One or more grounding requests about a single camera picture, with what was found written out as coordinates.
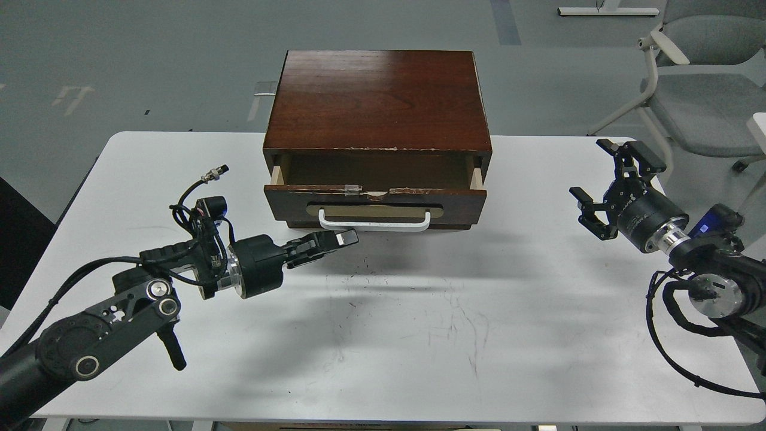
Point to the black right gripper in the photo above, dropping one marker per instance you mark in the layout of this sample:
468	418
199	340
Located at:
634	208

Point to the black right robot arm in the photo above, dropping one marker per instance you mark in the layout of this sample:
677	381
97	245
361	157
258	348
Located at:
714	286

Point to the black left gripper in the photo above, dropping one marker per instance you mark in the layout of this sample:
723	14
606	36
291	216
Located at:
256	262

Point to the grey office chair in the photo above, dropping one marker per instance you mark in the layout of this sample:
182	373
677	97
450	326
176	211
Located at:
704	113

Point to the wooden drawer with white handle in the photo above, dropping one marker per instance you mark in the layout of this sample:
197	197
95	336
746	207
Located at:
378	187

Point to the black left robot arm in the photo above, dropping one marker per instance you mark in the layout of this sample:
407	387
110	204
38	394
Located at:
42	363

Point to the dark wooden drawer cabinet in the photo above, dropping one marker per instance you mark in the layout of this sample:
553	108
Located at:
390	100

